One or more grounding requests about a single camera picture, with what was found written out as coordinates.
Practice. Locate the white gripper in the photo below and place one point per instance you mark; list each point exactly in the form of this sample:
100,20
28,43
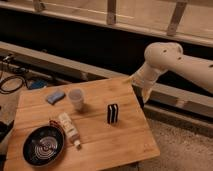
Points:
145,77

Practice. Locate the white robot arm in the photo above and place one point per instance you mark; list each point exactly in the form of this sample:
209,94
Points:
161,57

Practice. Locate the blue box on floor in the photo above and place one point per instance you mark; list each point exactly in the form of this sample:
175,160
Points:
37,84

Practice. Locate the translucent plastic cup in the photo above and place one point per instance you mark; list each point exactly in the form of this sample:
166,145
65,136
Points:
77,98

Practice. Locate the black pan with spiral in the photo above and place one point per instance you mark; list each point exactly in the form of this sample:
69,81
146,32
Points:
44,144

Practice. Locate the black and white eraser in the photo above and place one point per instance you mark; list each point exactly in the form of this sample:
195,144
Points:
112,113

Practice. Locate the wooden cutting board table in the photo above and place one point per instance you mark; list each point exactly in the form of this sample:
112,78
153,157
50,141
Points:
103,145

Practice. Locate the blue sponge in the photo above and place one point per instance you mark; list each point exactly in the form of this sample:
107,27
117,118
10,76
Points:
55,97

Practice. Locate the white tube with cap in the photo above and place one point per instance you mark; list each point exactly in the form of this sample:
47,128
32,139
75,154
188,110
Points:
70,130

